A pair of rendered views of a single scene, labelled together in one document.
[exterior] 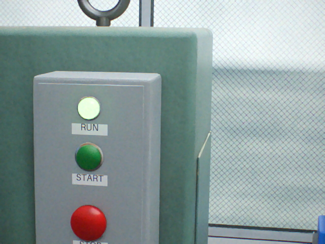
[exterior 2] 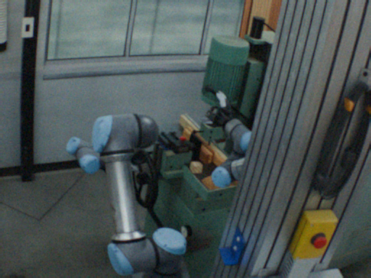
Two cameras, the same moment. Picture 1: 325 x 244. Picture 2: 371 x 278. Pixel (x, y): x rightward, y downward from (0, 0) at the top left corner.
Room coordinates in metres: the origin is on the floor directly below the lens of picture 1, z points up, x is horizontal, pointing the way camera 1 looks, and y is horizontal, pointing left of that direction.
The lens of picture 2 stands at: (-0.74, 1.85, 2.13)
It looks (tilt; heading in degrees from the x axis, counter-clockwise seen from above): 29 degrees down; 318
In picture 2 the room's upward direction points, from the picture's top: 11 degrees clockwise
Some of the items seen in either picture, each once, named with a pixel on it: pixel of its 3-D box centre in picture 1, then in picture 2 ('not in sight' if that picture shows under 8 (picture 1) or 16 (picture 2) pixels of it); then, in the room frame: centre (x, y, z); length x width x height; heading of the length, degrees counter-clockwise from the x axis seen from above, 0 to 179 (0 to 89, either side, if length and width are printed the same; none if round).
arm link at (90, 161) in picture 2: not in sight; (91, 159); (0.71, 1.02, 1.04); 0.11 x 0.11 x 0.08; 80
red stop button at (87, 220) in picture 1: (88, 222); not in sight; (0.52, 0.06, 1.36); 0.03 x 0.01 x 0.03; 82
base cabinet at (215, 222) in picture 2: not in sight; (206, 230); (0.72, 0.23, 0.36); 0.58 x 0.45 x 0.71; 82
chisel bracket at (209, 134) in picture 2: not in sight; (215, 131); (0.73, 0.33, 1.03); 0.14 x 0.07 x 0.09; 82
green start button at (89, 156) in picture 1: (88, 157); not in sight; (0.52, 0.06, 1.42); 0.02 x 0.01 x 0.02; 82
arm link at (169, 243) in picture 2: not in sight; (166, 250); (0.18, 1.01, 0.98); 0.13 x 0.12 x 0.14; 80
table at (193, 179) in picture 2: not in sight; (185, 159); (0.77, 0.46, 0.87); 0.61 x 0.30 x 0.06; 172
